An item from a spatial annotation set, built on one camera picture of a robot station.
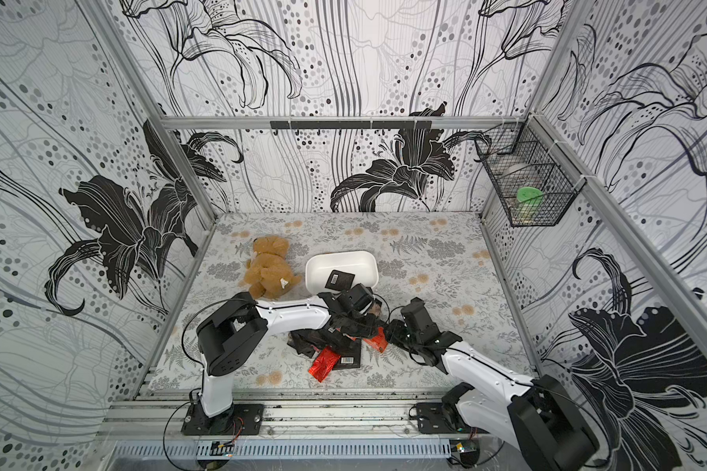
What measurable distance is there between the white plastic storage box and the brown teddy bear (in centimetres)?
7

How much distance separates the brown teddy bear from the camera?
2.96 ft

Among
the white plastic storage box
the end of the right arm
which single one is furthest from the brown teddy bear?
the end of the right arm

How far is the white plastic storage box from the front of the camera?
3.28ft
